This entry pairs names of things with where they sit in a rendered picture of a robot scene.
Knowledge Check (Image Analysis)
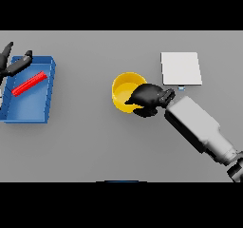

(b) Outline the blue tray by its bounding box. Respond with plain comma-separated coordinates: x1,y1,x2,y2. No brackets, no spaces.
0,55,57,124

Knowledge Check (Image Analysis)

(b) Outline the red beaker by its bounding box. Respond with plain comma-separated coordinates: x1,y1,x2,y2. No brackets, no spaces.
11,70,48,98

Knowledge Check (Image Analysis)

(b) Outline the yellow bowl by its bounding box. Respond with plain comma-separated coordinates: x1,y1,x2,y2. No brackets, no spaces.
111,71,148,114

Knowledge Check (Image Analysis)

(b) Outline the robot right hand dark grey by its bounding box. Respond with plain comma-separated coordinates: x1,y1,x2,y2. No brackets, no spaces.
124,83,177,119

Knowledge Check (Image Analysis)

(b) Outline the pale square measuring scale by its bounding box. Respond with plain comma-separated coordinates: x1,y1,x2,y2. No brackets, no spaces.
159,51,203,91

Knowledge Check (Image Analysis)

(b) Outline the robot left hand dark grey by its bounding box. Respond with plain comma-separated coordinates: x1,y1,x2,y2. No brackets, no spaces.
0,41,34,86

